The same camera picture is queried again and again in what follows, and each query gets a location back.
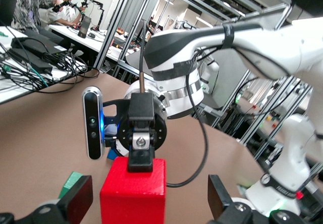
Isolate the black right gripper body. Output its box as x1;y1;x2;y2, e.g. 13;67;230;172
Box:
117;113;167;156

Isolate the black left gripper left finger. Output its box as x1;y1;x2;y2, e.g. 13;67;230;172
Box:
0;175;94;224

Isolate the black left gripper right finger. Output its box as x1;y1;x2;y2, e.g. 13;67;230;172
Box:
206;175;306;224

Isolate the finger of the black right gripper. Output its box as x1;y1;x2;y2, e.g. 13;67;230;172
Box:
127;92;155;173

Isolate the red wooden block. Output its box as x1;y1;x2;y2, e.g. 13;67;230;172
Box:
99;157;168;224

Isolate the green wooden block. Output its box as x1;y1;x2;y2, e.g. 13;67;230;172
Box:
58;171;84;200

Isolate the white desk with small arms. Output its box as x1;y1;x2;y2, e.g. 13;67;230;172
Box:
48;23;142;58

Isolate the grey upright box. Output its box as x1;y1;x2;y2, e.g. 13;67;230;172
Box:
77;16;92;38

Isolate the flat black power box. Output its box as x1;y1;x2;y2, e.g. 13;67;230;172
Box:
7;47;53;75
10;36;68;56

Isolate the seated person with glasses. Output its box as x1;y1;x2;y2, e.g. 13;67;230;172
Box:
47;0;85;27

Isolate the person in patterned shirt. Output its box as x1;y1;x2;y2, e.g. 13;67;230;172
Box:
11;0;58;33

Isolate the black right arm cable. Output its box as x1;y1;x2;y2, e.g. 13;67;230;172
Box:
165;46;210;187

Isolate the thin cable with metal rod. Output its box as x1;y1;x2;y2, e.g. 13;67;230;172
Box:
139;19;148;94

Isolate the black right camera bracket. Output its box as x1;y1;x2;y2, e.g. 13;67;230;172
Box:
102;99;132;134

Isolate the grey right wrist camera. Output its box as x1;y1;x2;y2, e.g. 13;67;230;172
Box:
82;86;106;160

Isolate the aluminium frame post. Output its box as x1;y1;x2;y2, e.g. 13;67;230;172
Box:
237;75;313;159
93;0;136;70

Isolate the black arm strap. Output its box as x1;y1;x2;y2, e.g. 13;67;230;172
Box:
222;23;236;50

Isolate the white bench with cables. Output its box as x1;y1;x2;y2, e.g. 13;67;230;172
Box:
0;26;88;105

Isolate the green cable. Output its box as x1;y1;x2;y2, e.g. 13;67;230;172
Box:
0;65;50;88

